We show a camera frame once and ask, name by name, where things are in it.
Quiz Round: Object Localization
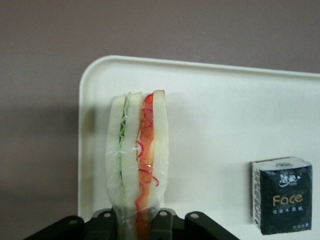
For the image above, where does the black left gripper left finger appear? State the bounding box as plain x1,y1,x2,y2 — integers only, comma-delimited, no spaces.
24,208,120,240

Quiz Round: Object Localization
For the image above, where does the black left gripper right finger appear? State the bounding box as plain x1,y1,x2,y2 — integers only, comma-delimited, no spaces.
151,208,241,240

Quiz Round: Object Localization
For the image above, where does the plastic-wrapped triangle sandwich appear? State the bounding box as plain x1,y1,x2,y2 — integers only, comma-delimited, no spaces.
104,89,171,240

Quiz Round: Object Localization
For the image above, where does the white plastic tray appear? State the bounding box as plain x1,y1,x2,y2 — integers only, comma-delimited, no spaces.
77,55,320,240

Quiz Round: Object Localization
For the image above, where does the black tissue pack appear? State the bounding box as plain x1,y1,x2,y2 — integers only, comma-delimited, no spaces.
250,156,314,236

